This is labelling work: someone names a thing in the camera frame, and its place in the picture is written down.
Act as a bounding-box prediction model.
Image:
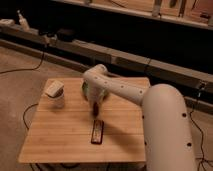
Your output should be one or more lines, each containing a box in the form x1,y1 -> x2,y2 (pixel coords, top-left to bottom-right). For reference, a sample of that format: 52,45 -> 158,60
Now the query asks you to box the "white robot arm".
83,64 -> 196,171

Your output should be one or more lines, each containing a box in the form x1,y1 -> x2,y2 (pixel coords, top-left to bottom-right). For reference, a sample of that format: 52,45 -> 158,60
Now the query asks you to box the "green ceramic bowl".
81,82 -> 109,101

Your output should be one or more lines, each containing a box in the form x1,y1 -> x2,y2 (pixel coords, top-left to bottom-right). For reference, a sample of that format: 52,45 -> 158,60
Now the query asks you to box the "black device on ledge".
57,29 -> 75,42

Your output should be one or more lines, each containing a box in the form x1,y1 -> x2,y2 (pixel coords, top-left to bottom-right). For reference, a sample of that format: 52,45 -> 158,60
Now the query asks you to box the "white spray bottle on ledge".
17,11 -> 30,31

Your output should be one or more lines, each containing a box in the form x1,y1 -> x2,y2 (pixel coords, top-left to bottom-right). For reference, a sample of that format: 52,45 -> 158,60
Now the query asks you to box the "black floor cable left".
0,46 -> 48,76

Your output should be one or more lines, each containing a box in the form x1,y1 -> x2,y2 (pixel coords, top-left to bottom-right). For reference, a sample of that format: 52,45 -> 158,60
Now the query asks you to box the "black floor cable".
0,46 -> 48,76
188,86 -> 213,171

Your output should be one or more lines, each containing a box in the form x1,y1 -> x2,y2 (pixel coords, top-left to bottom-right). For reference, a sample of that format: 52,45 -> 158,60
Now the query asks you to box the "black floor cable right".
188,86 -> 213,171

